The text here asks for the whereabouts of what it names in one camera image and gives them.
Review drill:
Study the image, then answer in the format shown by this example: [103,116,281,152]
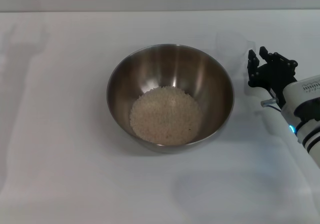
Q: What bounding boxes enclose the white rice grains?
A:
[129,86,203,146]

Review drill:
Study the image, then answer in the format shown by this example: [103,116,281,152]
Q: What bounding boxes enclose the stainless steel mixing bowl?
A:
[106,43,235,154]

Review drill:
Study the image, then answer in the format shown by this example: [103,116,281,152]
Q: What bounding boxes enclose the clear plastic measuring cup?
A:
[215,31,258,95]

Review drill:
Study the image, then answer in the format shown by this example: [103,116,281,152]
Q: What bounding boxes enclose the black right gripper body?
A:
[247,63,299,103]

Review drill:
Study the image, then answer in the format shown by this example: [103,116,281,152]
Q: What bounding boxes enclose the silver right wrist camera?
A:
[282,75,320,105]

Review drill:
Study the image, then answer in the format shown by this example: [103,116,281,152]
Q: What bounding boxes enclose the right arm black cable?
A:
[260,88,283,113]

